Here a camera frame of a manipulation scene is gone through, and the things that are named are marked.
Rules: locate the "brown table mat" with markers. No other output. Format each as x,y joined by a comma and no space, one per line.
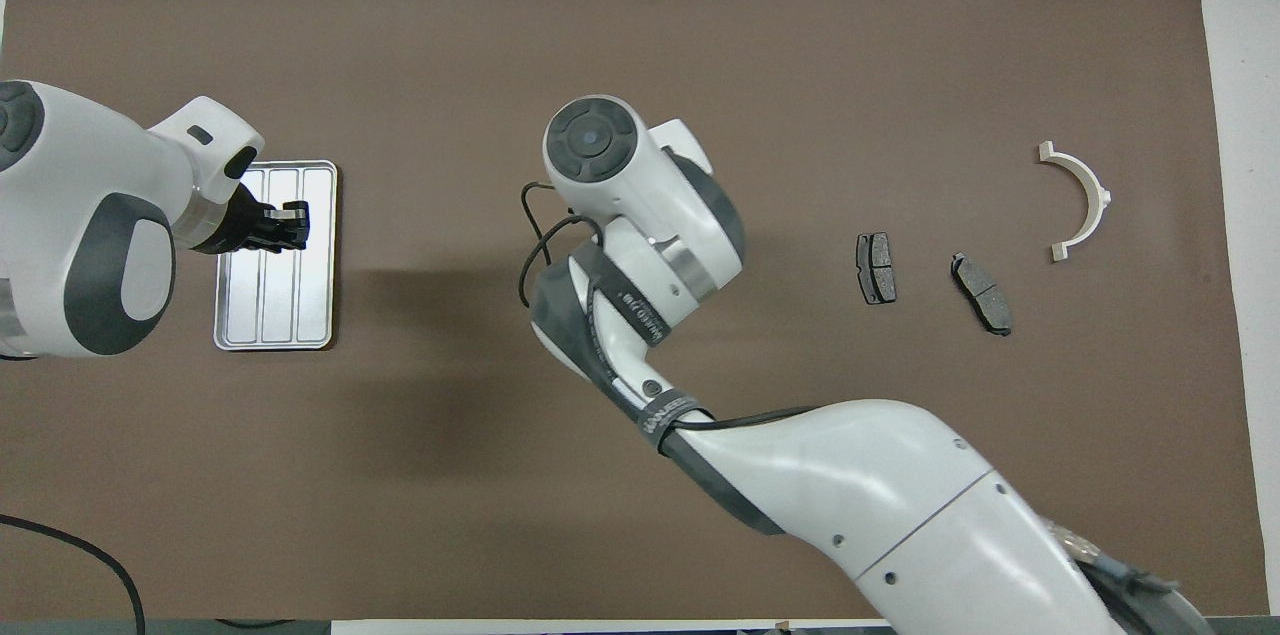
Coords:
500,65

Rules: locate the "white curved plastic bracket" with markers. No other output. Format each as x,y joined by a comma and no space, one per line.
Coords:
1093,190

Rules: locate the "silver metal tray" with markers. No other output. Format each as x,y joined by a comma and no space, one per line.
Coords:
270,305

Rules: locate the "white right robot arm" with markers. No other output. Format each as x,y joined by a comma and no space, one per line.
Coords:
850,485

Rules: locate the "dark grey brake pad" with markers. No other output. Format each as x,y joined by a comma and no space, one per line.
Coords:
982,295
876,267

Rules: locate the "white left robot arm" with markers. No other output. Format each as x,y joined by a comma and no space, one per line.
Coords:
90,215

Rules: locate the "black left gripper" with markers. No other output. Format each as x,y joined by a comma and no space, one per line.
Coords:
235,230

